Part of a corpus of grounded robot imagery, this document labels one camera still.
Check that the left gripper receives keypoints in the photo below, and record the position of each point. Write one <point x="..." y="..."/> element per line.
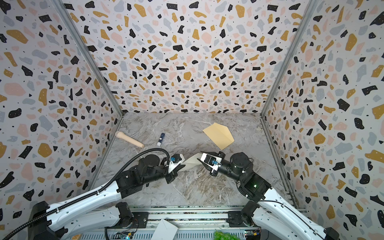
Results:
<point x="174" y="173"/>

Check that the cream letter paper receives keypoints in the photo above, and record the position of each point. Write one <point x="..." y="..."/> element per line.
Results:
<point x="192" y="162"/>

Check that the yellow paper envelope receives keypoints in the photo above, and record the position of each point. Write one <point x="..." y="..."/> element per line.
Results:
<point x="220" y="135"/>

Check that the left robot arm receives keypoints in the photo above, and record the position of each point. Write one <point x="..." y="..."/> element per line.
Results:
<point x="101" y="207"/>

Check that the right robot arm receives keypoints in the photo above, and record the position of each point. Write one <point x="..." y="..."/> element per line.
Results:
<point x="266" y="208"/>

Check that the white paper sheet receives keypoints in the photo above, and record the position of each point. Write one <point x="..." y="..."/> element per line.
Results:
<point x="165" y="231"/>

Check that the green plastic bag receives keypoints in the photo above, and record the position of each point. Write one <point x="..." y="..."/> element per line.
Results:
<point x="224" y="236"/>

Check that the right circuit board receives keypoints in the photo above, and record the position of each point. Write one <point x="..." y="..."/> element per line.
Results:
<point x="253" y="235"/>

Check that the circuit board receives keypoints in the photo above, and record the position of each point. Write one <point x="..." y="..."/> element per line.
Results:
<point x="253" y="235"/>
<point x="123" y="235"/>

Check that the left circuit board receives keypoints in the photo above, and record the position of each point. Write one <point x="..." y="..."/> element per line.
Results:
<point x="123" y="235"/>

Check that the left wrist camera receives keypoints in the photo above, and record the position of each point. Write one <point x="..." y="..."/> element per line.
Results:
<point x="176" y="160"/>

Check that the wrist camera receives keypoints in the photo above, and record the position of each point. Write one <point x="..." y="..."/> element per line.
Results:
<point x="213" y="161"/>
<point x="176" y="160"/>

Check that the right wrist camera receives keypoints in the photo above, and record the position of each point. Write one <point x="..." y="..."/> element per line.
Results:
<point x="213" y="161"/>

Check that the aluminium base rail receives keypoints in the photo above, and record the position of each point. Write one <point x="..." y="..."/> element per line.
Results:
<point x="194" y="223"/>

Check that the beige wooden stamp handle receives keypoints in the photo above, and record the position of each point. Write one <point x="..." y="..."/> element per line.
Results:
<point x="123" y="136"/>

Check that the right corner aluminium post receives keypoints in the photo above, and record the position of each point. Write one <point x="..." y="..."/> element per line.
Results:
<point x="290" y="54"/>

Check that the corner aluminium post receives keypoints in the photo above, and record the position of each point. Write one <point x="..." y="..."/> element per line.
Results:
<point x="65" y="16"/>
<point x="290" y="54"/>

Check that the left corner aluminium post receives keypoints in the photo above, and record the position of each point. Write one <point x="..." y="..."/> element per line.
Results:
<point x="65" y="16"/>

